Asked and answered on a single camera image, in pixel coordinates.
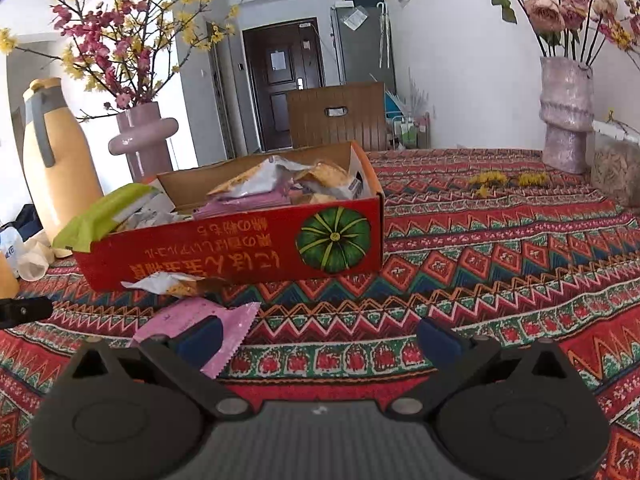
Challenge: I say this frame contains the pink snack packet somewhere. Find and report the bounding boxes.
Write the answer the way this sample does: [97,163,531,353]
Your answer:
[131,297,260,379]

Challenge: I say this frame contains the white snack packet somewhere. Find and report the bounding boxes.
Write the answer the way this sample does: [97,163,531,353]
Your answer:
[122,272,228,298]

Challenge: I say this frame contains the green snack packet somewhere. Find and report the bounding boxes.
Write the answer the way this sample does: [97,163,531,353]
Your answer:
[52,183,160,254]

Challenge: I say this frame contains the orange snack packet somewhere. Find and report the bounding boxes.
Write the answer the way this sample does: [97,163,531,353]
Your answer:
[294,160,363,204]

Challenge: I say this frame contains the crumpled white paper cup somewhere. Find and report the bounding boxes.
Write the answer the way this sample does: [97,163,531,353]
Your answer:
[17,240,55,282]

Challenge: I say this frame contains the blue and white plastic bag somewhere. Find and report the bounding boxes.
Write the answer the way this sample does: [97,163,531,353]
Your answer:
[0,226,25,278]

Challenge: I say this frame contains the dark blue bag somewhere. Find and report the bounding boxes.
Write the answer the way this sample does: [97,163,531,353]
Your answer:
[12,204,42,240]

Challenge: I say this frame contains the colourful patterned tablecloth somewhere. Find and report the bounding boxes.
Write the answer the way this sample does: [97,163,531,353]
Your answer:
[0,146,640,480]

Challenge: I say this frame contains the yellow thermos jug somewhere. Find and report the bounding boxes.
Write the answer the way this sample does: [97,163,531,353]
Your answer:
[23,77,103,240]

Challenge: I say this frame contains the fallen yellow flowers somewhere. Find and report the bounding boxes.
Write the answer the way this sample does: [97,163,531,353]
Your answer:
[468,170,551,198]

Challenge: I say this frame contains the red cardboard snack box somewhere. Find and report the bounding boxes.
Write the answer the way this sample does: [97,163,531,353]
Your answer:
[74,141,384,292]

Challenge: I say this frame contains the pink mushroom-shaped vase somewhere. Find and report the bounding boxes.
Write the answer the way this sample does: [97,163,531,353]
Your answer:
[108,102,179,182]

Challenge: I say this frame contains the cluttered storage rack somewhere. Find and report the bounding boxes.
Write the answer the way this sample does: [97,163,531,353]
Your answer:
[386,112,431,151]

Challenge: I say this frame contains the glass jar with lid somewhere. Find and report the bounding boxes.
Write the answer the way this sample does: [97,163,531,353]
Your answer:
[591,120,640,209]

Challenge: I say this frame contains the textured pink tall vase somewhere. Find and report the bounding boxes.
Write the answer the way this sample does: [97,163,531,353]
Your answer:
[539,56,594,174]

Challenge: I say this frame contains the pink and yellow blossom branches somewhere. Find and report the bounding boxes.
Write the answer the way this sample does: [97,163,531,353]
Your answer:
[0,0,241,124]

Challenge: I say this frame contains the dark brown entrance door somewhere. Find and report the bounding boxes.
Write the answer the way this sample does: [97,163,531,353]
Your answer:
[243,18,324,152]

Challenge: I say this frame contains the grey refrigerator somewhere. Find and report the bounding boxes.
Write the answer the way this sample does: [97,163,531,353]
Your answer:
[331,0,396,92]

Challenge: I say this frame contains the dried pink roses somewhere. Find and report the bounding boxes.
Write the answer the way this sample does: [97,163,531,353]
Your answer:
[490,0,639,67]

